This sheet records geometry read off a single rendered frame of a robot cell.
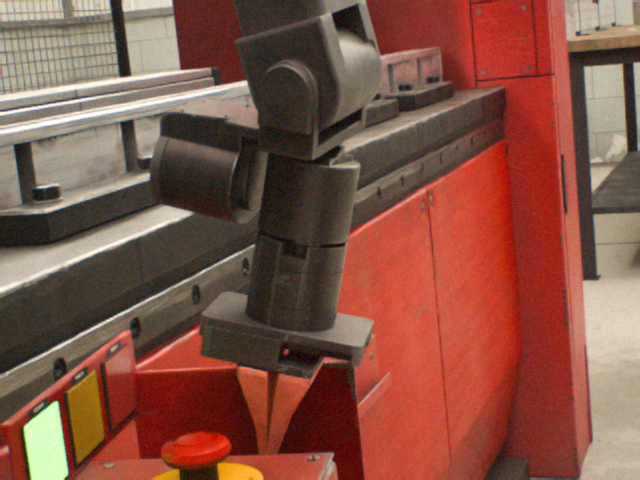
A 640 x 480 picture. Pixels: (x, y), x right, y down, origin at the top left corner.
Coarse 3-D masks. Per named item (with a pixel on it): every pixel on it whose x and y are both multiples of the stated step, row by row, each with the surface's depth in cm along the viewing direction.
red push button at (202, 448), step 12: (192, 432) 70; (204, 432) 70; (168, 444) 69; (180, 444) 68; (192, 444) 68; (204, 444) 68; (216, 444) 68; (228, 444) 69; (168, 456) 68; (180, 456) 67; (192, 456) 67; (204, 456) 67; (216, 456) 68; (180, 468) 68; (192, 468) 67; (204, 468) 68; (216, 468) 69
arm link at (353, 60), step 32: (256, 0) 69; (288, 0) 68; (320, 0) 68; (352, 0) 72; (256, 32) 70; (288, 32) 69; (320, 32) 68; (352, 32) 73; (256, 64) 70; (320, 64) 69; (352, 64) 70; (256, 96) 71; (352, 96) 71; (320, 128) 70
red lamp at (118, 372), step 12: (108, 360) 79; (120, 360) 81; (108, 372) 79; (120, 372) 81; (108, 384) 79; (120, 384) 81; (132, 384) 83; (108, 396) 79; (120, 396) 81; (132, 396) 83; (120, 408) 81; (132, 408) 83; (120, 420) 81
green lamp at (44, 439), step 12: (48, 408) 70; (36, 420) 68; (48, 420) 69; (60, 420) 71; (36, 432) 68; (48, 432) 69; (60, 432) 71; (36, 444) 68; (48, 444) 69; (60, 444) 71; (36, 456) 68; (48, 456) 69; (60, 456) 71; (36, 468) 68; (48, 468) 69; (60, 468) 71
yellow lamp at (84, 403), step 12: (84, 384) 75; (96, 384) 77; (72, 396) 73; (84, 396) 75; (96, 396) 77; (72, 408) 73; (84, 408) 75; (96, 408) 77; (72, 420) 73; (84, 420) 75; (96, 420) 76; (84, 432) 74; (96, 432) 76; (84, 444) 74; (96, 444) 76; (84, 456) 74
